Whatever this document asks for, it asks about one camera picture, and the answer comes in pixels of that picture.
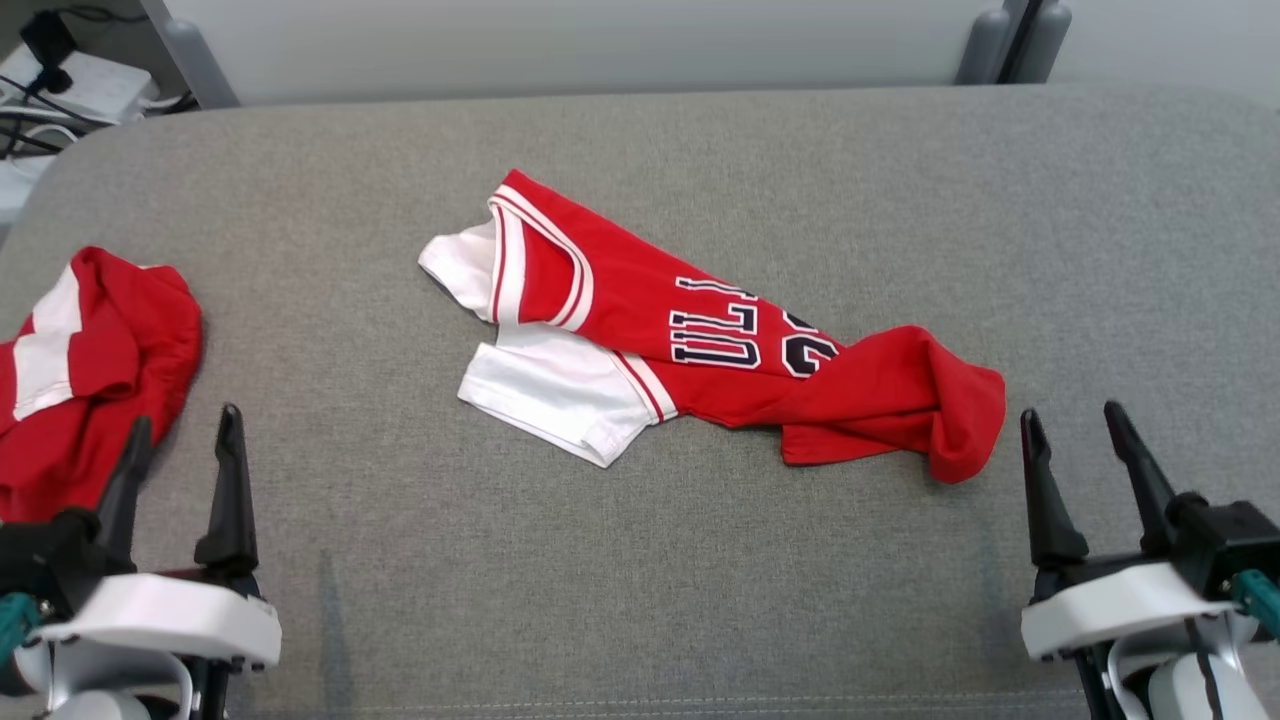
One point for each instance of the white power strip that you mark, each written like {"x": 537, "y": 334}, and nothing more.
{"x": 90, "y": 85}

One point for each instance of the grey partition post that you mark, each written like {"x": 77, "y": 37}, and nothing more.
{"x": 1045, "y": 35}
{"x": 985, "y": 50}
{"x": 200, "y": 65}

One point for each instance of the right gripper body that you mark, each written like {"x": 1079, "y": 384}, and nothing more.
{"x": 1120, "y": 605}

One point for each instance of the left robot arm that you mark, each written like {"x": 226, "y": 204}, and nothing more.
{"x": 110, "y": 700}

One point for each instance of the red white basketball jersey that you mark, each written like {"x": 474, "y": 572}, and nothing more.
{"x": 620, "y": 290}
{"x": 120, "y": 340}

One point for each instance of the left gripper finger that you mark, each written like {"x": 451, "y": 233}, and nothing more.
{"x": 230, "y": 500}
{"x": 122, "y": 500}

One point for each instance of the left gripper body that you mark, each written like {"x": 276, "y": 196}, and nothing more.
{"x": 170, "y": 615}

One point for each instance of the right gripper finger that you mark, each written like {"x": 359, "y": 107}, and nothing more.
{"x": 1145, "y": 480}
{"x": 1050, "y": 510}

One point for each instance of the black power adapter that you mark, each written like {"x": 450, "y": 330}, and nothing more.
{"x": 45, "y": 40}

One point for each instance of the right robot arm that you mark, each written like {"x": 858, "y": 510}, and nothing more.
{"x": 1180, "y": 690}

